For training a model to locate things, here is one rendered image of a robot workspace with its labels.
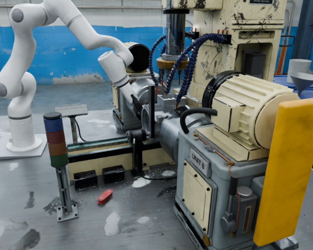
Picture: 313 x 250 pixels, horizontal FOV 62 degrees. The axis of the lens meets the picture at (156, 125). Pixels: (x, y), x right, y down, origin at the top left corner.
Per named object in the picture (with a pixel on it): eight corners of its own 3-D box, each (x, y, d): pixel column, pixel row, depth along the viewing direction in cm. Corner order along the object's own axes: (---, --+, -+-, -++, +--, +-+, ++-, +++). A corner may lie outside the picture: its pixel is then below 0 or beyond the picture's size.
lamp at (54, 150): (66, 147, 96) (64, 136, 94) (67, 154, 91) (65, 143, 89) (49, 149, 94) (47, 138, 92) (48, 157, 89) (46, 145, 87)
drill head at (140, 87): (153, 106, 193) (153, 72, 183) (173, 123, 161) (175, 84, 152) (120, 109, 185) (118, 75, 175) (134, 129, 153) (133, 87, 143)
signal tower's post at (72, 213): (77, 205, 108) (64, 109, 92) (79, 217, 101) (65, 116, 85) (56, 209, 105) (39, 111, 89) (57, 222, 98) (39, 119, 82)
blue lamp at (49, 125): (63, 124, 93) (61, 112, 91) (63, 130, 88) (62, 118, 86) (45, 126, 91) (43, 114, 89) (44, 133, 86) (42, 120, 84)
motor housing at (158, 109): (173, 128, 153) (174, 96, 146) (187, 141, 136) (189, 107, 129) (140, 132, 147) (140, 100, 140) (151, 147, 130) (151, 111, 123)
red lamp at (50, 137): (64, 136, 94) (63, 124, 93) (65, 143, 89) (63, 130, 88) (47, 138, 92) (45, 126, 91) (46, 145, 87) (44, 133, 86)
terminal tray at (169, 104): (177, 105, 143) (178, 93, 141) (185, 111, 134) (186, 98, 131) (157, 107, 140) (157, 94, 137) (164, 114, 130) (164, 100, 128)
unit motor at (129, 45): (139, 93, 213) (138, 39, 198) (153, 105, 185) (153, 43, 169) (108, 96, 205) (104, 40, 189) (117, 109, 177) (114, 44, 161)
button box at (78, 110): (87, 114, 149) (86, 105, 149) (88, 113, 142) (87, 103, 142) (55, 118, 143) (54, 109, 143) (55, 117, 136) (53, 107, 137)
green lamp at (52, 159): (68, 157, 98) (66, 147, 96) (68, 165, 93) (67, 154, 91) (50, 160, 96) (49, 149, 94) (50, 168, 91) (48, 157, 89)
